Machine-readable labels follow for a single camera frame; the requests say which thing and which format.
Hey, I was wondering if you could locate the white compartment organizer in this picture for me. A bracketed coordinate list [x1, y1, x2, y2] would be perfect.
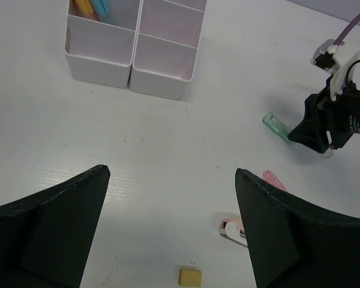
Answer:
[129, 0, 207, 100]
[64, 1, 142, 88]

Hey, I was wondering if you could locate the yellow eraser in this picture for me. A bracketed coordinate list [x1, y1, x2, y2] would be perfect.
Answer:
[178, 268, 202, 287]

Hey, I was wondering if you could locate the pink orange highlighter pen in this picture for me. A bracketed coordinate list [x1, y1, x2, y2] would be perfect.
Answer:
[73, 0, 99, 21]

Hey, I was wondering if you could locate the pink mini stapler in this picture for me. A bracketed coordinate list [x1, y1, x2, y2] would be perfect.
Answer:
[218, 213, 248, 248]

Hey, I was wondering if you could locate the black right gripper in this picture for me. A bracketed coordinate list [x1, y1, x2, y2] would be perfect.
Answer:
[287, 82, 360, 153]

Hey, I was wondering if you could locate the blue highlighter pen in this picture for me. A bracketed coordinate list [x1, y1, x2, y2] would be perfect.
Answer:
[91, 0, 114, 25]

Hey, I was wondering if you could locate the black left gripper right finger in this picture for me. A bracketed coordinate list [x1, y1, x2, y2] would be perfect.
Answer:
[235, 169, 360, 287]

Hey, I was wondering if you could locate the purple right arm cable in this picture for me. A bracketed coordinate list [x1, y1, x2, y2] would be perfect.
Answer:
[332, 5, 360, 46]

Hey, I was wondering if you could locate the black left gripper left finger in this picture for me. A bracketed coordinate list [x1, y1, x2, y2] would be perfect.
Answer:
[0, 165, 110, 287]

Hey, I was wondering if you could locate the right white compartment organizer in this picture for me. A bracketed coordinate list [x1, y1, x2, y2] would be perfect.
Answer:
[129, 0, 207, 100]

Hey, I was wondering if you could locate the clear tape roll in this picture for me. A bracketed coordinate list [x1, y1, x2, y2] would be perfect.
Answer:
[308, 149, 334, 159]

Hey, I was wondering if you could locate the left white compartment organizer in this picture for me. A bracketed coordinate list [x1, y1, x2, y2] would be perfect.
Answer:
[64, 1, 142, 88]

